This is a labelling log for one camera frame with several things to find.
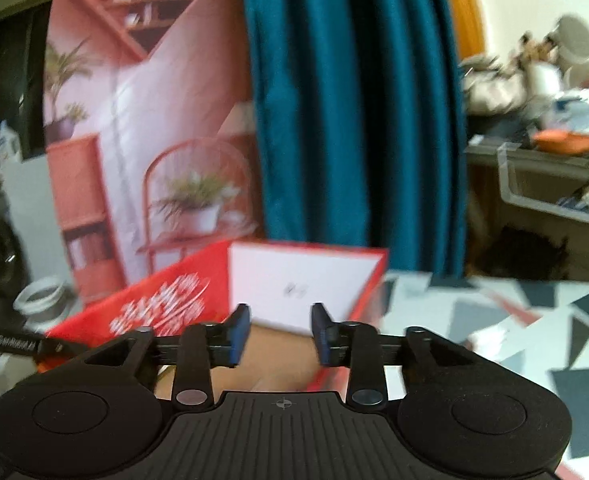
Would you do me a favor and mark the white wire basket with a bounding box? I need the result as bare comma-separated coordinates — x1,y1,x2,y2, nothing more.
497,142,589,234

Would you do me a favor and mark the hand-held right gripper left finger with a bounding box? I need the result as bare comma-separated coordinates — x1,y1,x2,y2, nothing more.
82,303,252,408

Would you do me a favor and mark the blue and white box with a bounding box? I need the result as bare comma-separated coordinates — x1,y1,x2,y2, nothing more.
544,91,589,129

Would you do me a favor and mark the orange curtain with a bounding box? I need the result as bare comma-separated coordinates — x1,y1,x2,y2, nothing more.
437,0,488,60

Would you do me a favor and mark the black bag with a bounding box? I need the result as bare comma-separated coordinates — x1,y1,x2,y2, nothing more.
474,224,571,281

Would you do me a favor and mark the makeup brush holder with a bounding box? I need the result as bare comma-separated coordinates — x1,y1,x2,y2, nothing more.
517,30,563,97

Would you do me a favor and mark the grey dressing desk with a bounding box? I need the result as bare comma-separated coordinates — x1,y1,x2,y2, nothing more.
464,135,589,282

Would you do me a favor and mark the red cardboard box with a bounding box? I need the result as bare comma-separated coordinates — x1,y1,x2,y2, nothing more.
44,240,390,393

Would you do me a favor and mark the orange bowl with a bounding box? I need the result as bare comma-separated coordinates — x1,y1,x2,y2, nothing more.
531,129,589,154

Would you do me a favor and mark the white plastic bottle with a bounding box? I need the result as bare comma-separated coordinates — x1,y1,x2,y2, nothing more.
0,120,24,164

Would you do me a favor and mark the white ring-shaped container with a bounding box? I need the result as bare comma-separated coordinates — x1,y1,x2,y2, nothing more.
13,276,71,324

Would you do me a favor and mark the blue curtain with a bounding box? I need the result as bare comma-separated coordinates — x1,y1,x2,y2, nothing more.
239,0,469,278

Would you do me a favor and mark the white cloth bag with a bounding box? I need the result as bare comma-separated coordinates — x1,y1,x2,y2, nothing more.
461,57,528,117

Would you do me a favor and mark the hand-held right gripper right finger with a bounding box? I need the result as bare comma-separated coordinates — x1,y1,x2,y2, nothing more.
310,302,480,408

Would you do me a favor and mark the printed room backdrop cloth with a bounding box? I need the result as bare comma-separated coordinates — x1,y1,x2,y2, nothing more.
42,0,266,307

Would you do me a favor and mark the round white mirror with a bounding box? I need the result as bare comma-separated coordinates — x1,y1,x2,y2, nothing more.
549,14,589,67

